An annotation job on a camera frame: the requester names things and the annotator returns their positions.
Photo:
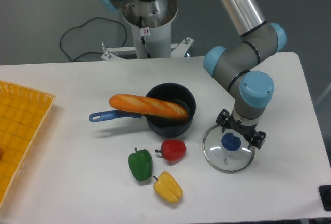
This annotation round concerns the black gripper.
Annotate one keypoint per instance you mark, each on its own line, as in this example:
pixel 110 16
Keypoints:
pixel 245 127

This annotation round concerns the glass lid blue knob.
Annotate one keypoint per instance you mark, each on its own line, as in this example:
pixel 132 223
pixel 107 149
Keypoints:
pixel 227 151

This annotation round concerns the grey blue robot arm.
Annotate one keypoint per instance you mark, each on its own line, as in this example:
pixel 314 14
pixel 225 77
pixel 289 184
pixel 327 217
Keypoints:
pixel 231 68

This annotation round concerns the red bell pepper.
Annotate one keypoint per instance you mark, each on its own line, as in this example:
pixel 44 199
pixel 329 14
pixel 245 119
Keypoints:
pixel 172 149

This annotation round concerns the dark blue saucepan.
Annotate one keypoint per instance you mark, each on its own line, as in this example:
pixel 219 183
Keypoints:
pixel 171 92

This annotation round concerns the orange baguette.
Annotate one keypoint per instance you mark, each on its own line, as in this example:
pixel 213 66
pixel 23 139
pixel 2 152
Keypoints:
pixel 148 106

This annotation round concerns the yellow bell pepper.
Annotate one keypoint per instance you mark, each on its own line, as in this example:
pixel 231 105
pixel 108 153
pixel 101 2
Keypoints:
pixel 167 188

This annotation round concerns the black table grommet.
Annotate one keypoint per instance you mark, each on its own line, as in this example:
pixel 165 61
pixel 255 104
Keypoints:
pixel 325 192

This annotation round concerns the green bell pepper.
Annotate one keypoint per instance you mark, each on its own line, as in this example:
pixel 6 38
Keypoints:
pixel 141 164

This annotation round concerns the yellow woven basket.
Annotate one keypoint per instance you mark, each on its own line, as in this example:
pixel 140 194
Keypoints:
pixel 23 110

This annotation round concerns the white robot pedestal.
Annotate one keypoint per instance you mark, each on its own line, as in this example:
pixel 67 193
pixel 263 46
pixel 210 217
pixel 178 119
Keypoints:
pixel 151 26

